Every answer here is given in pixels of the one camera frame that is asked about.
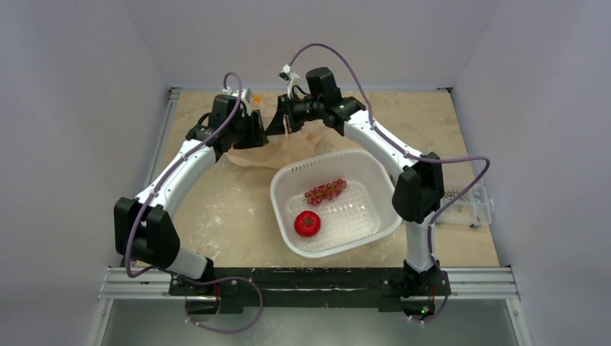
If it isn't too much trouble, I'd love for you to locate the orange translucent plastic bag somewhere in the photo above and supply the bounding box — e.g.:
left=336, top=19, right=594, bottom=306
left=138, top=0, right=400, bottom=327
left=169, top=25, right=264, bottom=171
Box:
left=227, top=120, right=357, bottom=169

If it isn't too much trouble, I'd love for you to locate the red fake grape bunch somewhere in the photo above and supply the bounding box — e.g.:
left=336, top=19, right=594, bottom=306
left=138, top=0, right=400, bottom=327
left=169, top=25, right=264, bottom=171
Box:
left=303, top=179, right=347, bottom=206

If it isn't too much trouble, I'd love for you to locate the red fake fruit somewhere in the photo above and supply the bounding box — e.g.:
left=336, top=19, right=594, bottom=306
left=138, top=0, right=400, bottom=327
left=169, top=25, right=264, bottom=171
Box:
left=293, top=210, right=321, bottom=238

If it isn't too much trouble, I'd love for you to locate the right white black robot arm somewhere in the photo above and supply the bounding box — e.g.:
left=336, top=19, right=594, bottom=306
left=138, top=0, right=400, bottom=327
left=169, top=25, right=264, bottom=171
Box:
left=265, top=65, right=445, bottom=293

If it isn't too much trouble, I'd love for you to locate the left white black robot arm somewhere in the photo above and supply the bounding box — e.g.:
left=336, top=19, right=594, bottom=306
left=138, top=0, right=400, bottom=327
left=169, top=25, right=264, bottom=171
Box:
left=113, top=89, right=267, bottom=295

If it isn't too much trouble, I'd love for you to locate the white plastic basket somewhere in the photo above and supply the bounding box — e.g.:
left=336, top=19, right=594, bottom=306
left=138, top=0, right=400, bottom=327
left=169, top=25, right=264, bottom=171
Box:
left=269, top=148, right=402, bottom=259

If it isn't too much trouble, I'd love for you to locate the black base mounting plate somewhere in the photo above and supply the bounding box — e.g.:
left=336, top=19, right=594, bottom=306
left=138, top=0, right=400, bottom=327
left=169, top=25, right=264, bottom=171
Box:
left=169, top=265, right=451, bottom=317

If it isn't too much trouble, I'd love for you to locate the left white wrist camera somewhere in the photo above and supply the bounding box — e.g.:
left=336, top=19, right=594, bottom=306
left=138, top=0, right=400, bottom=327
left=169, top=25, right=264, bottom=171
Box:
left=223, top=86, right=253, bottom=108

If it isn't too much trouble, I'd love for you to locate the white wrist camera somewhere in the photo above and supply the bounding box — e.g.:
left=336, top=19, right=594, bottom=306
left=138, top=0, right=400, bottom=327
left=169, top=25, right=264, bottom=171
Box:
left=278, top=64, right=301, bottom=99
left=223, top=86, right=253, bottom=108

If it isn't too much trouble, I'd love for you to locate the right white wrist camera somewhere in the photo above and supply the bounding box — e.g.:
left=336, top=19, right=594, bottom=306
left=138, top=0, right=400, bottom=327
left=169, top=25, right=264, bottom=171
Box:
left=278, top=64, right=301, bottom=99

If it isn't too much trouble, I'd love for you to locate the aluminium rail frame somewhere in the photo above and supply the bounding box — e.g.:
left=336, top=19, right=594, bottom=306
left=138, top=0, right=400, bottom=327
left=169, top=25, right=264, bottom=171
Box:
left=88, top=86, right=533, bottom=346

